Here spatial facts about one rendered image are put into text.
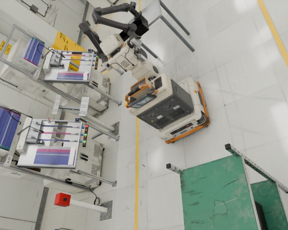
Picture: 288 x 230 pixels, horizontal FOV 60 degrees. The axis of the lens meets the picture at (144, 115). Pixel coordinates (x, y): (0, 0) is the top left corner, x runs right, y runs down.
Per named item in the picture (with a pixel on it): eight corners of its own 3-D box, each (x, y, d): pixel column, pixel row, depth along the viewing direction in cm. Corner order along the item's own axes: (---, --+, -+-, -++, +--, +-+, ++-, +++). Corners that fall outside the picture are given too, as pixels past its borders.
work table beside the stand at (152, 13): (194, 50, 365) (160, 14, 316) (157, 75, 400) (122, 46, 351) (189, 32, 392) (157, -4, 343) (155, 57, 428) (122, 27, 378)
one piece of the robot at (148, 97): (163, 95, 254) (151, 93, 235) (138, 111, 272) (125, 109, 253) (159, 86, 257) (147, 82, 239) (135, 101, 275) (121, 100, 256)
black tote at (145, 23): (114, 58, 304) (107, 53, 297) (114, 49, 314) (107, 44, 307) (149, 29, 275) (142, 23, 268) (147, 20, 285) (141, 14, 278)
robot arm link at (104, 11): (93, 19, 244) (96, 12, 234) (90, 14, 244) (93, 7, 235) (127, 12, 267) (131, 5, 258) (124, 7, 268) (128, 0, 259)
